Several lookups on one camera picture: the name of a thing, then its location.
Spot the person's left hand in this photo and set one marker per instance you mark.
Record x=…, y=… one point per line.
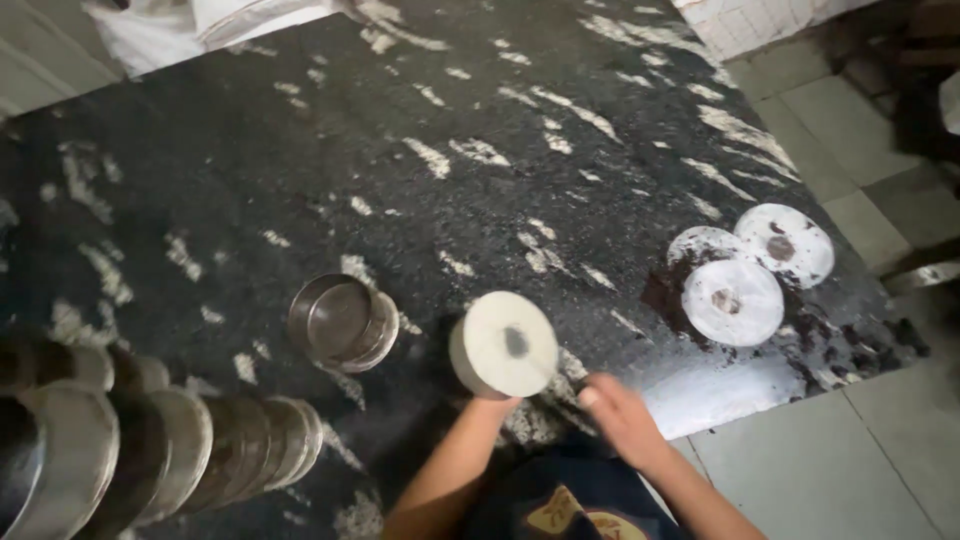
x=495, y=400

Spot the person's right hand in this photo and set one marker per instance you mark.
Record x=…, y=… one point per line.
x=624, y=424

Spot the person's right fingers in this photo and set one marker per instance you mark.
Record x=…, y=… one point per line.
x=600, y=394

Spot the white paper-topped round tin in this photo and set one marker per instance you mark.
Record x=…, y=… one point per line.
x=508, y=343

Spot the dark blue printed shirt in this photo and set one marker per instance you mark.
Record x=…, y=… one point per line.
x=570, y=487

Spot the white paper disc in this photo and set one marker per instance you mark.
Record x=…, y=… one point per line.
x=701, y=241
x=787, y=244
x=733, y=302

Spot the dark brown spilled crumbs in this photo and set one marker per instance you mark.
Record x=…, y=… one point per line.
x=814, y=334

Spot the single open steel tin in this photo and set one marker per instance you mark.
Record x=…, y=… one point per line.
x=341, y=322

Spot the dark wooden furniture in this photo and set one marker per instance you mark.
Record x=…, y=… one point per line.
x=919, y=90

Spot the rows of stacked steel tins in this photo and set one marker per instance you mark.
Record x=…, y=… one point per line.
x=135, y=457

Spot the white woven sack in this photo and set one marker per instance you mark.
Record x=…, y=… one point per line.
x=255, y=19

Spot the white plastic bag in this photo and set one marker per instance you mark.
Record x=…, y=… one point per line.
x=142, y=34

